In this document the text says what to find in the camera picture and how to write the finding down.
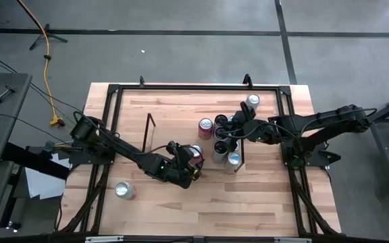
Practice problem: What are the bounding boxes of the white paper sheets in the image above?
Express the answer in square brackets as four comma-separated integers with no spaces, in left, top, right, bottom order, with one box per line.
[24,152,72,200]

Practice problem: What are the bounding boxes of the white can with black lid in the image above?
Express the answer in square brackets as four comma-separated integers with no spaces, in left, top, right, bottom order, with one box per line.
[211,140,229,165]
[213,126,229,141]

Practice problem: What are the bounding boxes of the orange white can silver lid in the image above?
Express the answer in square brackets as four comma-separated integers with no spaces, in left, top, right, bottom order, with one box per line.
[244,93,261,112]

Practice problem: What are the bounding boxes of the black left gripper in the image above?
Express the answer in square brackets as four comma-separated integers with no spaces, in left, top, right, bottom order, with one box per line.
[160,144,205,190]

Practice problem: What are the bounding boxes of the red white can silver lid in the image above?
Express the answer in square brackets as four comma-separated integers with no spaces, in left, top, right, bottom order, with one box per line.
[189,144,205,166]
[114,181,136,200]

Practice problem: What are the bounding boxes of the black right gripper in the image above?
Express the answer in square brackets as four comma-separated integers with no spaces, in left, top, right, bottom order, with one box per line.
[223,100,282,153]

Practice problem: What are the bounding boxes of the metal caster wheel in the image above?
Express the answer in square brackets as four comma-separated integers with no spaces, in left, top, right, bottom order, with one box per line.
[5,220,22,234]

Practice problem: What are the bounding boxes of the black aluminium table frame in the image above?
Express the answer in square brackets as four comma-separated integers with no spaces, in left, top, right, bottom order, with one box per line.
[56,82,343,238]

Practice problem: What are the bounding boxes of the silver metal bracket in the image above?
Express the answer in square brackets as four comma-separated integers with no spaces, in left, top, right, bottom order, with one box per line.
[273,237,313,243]
[84,235,125,243]

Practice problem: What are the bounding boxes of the black diagonal beam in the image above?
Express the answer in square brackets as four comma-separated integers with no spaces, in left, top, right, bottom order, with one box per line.
[1,142,71,180]

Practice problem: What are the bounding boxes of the yellow cable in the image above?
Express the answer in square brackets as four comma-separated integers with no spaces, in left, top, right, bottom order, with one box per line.
[16,0,66,128]

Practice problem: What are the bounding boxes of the black tripod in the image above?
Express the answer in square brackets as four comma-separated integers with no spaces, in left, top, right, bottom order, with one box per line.
[28,22,69,51]

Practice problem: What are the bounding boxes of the grey side desk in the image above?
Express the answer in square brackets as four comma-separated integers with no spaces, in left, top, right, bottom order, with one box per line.
[0,72,33,239]

